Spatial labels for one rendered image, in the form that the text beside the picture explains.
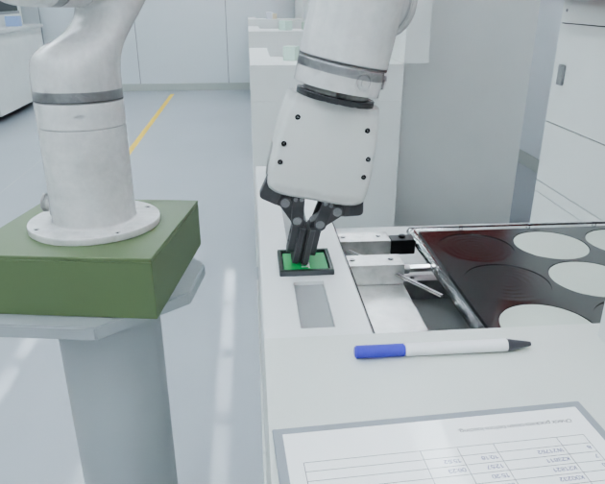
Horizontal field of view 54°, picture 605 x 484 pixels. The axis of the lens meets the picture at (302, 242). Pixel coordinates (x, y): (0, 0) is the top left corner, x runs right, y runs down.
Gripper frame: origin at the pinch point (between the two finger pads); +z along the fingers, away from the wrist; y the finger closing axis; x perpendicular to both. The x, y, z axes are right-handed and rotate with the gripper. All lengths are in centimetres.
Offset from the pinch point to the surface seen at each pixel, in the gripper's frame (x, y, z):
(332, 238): -7.1, -4.6, 1.7
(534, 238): -19.2, -36.2, 1.2
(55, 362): -132, 56, 112
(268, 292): 6.0, 3.2, 3.4
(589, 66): -53, -54, -23
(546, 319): 3.2, -27.5, 3.1
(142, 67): -796, 132, 95
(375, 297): -7.1, -11.6, 8.4
